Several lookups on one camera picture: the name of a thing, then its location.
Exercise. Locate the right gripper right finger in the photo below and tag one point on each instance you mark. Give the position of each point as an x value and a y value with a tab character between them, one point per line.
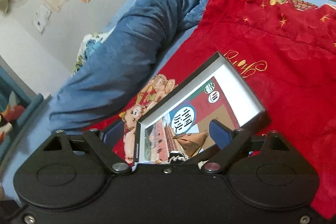
232	144

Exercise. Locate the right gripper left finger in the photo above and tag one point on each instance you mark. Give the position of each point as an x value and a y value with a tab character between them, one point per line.
102	142

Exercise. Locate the black cardboard box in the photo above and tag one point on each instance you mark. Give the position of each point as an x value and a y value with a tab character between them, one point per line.
245	105

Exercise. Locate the brown paper sachet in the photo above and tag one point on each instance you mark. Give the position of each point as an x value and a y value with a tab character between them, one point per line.
191	143

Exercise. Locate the colourful history book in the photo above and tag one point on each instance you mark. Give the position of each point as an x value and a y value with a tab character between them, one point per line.
192	115

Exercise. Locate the black white lace scrunchie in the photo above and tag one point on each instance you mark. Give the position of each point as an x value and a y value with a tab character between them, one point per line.
176	157

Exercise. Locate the floral patterned pillow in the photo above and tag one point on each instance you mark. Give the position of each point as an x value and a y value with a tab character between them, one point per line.
89	45

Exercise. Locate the red embroidered quilt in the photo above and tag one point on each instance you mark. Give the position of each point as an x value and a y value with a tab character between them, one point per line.
285	51

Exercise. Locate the blue blanket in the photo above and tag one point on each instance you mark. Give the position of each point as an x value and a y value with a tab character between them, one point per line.
120	67

